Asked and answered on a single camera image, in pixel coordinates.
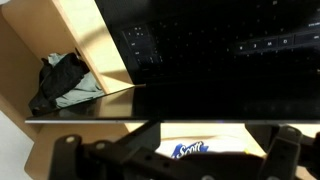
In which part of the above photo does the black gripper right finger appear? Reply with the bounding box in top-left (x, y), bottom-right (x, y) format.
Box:
top-left (244, 122), bottom-right (303, 158)

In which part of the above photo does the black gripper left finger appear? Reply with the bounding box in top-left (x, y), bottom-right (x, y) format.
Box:
top-left (114, 121), bottom-right (163, 151)

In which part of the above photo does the black laptop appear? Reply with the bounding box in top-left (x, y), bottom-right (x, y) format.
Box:
top-left (24, 0), bottom-right (320, 125)

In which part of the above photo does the orange toilet paper pack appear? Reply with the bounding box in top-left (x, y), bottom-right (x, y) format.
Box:
top-left (154, 133), bottom-right (268, 160)

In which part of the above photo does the black cloth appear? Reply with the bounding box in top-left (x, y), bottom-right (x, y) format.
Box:
top-left (28, 52), bottom-right (90, 117)

